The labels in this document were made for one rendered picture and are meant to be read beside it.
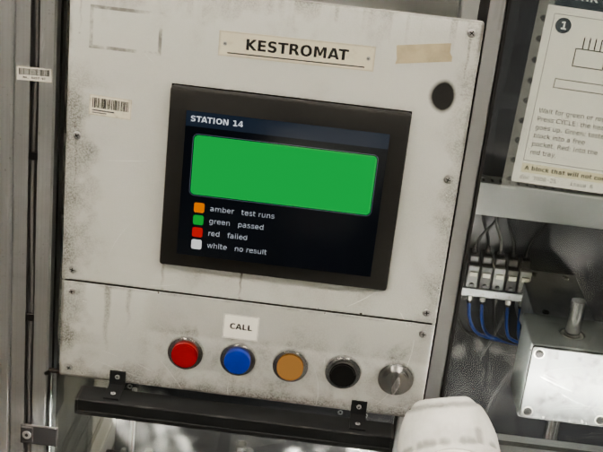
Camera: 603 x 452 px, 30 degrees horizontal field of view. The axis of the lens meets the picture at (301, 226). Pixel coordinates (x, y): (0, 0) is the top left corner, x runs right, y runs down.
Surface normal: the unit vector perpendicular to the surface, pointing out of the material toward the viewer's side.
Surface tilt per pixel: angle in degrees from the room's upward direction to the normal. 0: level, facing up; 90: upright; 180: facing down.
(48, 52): 90
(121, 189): 90
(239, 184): 90
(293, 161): 90
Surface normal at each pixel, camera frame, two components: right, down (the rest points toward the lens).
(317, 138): -0.06, 0.36
